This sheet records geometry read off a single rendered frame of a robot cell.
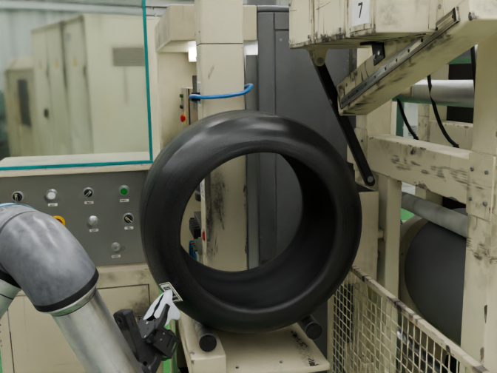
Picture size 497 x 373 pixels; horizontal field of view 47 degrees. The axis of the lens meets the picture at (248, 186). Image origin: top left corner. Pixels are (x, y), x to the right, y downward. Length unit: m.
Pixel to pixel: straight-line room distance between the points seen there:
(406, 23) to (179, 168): 0.59
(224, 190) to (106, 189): 0.48
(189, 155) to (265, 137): 0.19
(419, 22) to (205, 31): 0.71
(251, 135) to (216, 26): 0.47
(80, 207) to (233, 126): 0.84
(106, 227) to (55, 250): 1.12
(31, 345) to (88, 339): 1.16
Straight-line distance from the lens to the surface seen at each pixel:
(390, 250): 1.93
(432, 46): 1.28
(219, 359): 1.52
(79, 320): 1.01
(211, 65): 1.73
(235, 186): 1.77
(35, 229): 1.00
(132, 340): 1.34
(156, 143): 4.95
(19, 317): 2.15
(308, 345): 1.71
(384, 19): 1.21
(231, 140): 1.37
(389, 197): 1.88
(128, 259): 2.11
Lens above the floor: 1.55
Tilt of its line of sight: 11 degrees down
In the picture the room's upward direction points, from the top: 1 degrees counter-clockwise
